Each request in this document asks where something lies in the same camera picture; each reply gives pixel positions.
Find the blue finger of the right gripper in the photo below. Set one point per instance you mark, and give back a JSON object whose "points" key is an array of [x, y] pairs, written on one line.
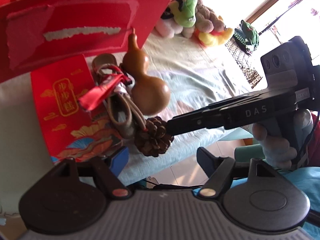
{"points": [[187, 122]]}

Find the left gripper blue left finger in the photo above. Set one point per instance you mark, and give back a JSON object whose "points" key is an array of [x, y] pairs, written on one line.
{"points": [[118, 160]]}

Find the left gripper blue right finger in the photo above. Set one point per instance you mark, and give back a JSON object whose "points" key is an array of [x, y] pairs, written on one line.
{"points": [[208, 162]]}

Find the brown pine cone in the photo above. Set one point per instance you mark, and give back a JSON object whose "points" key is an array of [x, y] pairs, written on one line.
{"points": [[154, 139]]}

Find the brown gourd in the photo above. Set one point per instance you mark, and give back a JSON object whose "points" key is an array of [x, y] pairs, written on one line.
{"points": [[150, 94]]}

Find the beige belt with red ribbon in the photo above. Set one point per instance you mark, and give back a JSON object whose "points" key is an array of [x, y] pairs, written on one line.
{"points": [[110, 91]]}

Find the gloved right hand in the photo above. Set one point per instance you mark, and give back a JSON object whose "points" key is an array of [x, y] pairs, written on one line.
{"points": [[277, 150]]}

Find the red gift envelope box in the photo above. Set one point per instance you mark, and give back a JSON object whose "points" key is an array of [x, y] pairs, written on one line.
{"points": [[67, 129]]}

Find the dark green frog plush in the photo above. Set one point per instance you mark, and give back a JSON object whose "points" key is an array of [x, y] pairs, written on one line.
{"points": [[247, 38]]}

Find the yellow red plush toy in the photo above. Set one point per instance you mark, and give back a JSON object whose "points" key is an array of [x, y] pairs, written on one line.
{"points": [[213, 38]]}

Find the pink plush toy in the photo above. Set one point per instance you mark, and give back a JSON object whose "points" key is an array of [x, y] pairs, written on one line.
{"points": [[170, 23]]}

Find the mauve knotted plush toy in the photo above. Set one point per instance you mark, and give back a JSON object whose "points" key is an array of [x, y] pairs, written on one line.
{"points": [[207, 13]]}

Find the green plush toy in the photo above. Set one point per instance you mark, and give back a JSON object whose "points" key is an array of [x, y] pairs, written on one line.
{"points": [[184, 12]]}

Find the red cardboard box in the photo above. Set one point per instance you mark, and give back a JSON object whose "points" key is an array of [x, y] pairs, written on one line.
{"points": [[35, 33]]}

